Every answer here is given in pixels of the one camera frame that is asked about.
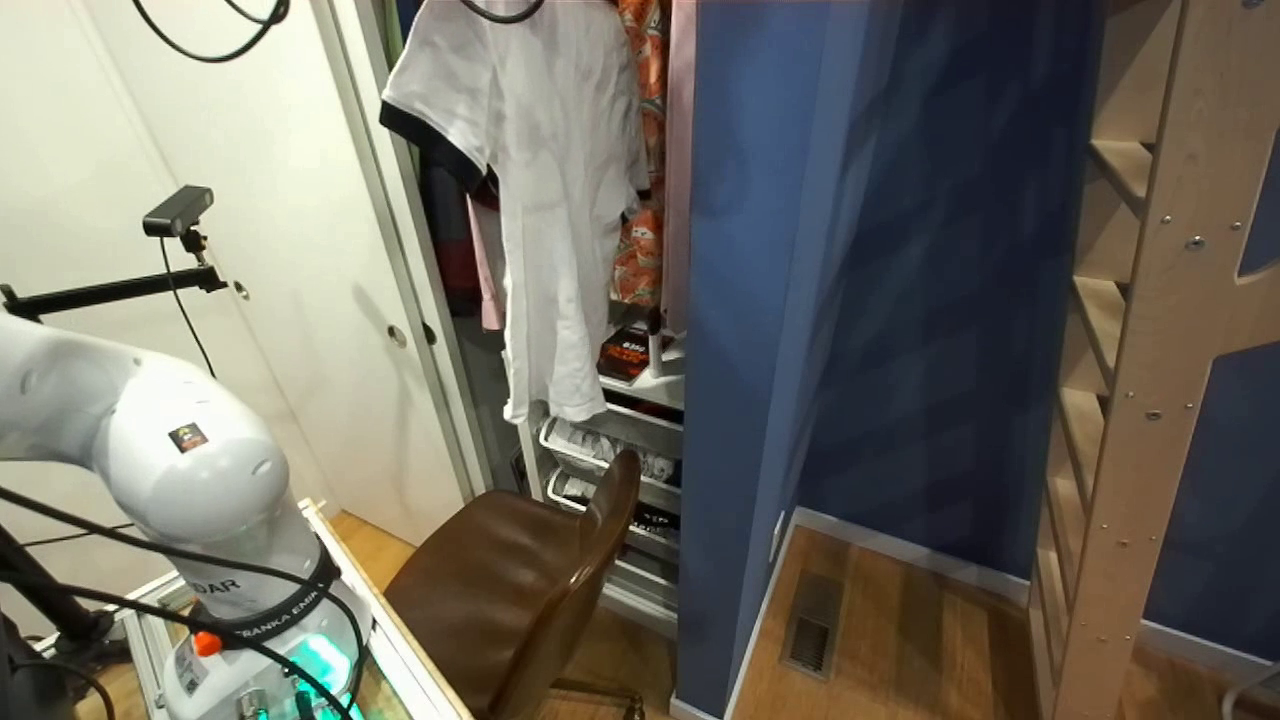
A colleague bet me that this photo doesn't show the black base cable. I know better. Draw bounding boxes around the black base cable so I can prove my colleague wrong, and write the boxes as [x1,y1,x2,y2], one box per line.
[0,481,373,720]

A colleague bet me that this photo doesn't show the black external camera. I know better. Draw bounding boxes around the black external camera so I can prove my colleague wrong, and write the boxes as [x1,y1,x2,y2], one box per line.
[141,184,219,245]

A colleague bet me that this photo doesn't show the dark floor vent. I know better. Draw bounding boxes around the dark floor vent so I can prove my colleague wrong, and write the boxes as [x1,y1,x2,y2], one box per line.
[783,572,847,675]

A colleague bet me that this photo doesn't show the orange patterned shirt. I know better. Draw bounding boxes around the orange patterned shirt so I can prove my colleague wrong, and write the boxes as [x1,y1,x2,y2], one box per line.
[613,0,669,318]

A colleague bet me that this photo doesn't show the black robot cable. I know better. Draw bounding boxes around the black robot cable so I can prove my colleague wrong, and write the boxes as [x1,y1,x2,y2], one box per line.
[127,0,296,67]

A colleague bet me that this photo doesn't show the white clothes in drawer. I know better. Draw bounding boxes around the white clothes in drawer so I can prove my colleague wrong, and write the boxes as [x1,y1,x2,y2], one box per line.
[548,414,683,486]

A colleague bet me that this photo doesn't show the brown leather chair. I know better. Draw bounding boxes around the brown leather chair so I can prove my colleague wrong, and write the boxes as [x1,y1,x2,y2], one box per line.
[384,445,649,720]

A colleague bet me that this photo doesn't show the white shirt with navy trim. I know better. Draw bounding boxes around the white shirt with navy trim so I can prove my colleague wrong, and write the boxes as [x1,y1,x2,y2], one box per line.
[378,0,655,433]

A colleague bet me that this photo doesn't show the wooden ladder frame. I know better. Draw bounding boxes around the wooden ladder frame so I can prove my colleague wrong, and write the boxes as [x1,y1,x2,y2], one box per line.
[1026,0,1280,720]

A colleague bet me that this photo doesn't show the white robot base cart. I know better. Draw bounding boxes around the white robot base cart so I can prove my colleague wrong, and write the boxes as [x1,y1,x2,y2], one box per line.
[124,496,473,720]

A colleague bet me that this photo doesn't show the black tripod stand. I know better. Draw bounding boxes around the black tripod stand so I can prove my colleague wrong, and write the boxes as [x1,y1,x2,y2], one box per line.
[0,525,124,720]

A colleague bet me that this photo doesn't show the white drawer unit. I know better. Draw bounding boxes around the white drawer unit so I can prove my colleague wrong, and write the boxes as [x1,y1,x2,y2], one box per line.
[514,330,691,631]

